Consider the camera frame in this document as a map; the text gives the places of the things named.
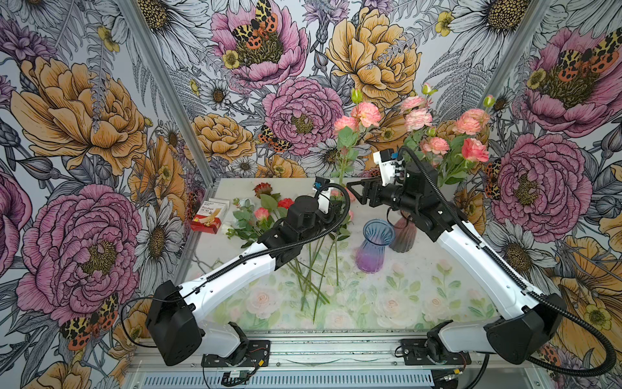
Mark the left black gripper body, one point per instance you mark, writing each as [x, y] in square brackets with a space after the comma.
[324, 221]

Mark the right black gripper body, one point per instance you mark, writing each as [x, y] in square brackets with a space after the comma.
[391, 195]

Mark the dark pink glass vase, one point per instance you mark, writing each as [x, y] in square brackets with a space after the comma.
[405, 235]

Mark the blue purple glass vase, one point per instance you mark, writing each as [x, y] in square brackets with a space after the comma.
[370, 255]

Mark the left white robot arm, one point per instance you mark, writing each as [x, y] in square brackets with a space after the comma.
[177, 321]

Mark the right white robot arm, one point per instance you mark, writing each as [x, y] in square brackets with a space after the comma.
[524, 320]

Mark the red rose stem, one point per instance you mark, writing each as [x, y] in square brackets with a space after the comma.
[285, 203]

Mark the dark red flower stem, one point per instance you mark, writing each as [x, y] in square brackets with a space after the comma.
[264, 192]

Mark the red white snack box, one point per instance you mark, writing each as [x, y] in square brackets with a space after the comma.
[210, 216]

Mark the white vent grille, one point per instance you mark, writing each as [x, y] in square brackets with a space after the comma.
[298, 379]

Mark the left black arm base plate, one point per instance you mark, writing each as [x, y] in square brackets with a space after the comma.
[255, 353]

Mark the aluminium front rail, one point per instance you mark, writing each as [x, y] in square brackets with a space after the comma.
[316, 351]

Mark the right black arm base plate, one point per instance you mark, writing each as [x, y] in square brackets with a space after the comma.
[426, 352]

